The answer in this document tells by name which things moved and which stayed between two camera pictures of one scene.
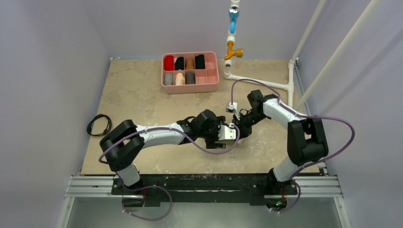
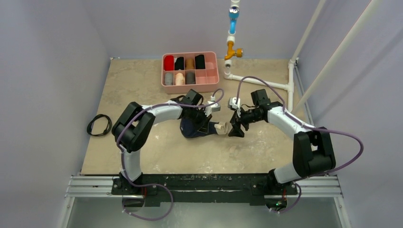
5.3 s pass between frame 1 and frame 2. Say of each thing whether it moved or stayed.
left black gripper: moved
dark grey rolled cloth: stayed
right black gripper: stayed
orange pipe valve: stayed
